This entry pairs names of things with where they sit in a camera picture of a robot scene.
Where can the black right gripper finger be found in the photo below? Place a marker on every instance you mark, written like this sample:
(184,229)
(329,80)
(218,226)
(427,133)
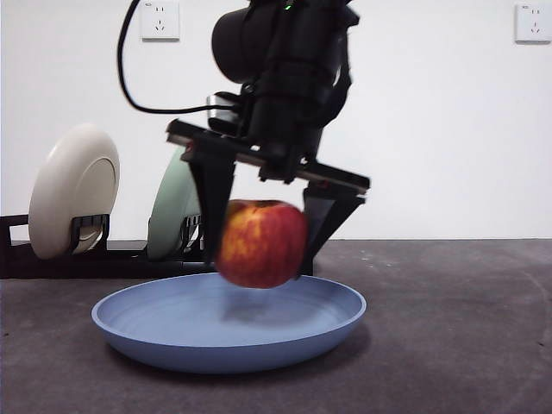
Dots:
(325,215)
(213,194)

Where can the red yellow apple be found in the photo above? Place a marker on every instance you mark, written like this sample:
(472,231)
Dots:
(263,246)

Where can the blue plate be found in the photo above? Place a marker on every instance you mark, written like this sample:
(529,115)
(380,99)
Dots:
(172,328)

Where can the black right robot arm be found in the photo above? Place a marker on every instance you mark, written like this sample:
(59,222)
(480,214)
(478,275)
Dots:
(267,43)

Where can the pale green plate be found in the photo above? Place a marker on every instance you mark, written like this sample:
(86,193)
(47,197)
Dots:
(170,207)

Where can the cream plate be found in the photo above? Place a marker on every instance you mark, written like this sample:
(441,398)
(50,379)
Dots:
(64,185)

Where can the black plate rack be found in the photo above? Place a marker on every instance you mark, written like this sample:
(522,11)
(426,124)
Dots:
(64,265)

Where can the pale grey camera box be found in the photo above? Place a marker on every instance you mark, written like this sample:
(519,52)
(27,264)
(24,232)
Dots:
(220,113)

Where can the white wall socket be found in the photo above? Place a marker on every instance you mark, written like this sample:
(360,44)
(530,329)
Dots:
(160,21)
(534,23)

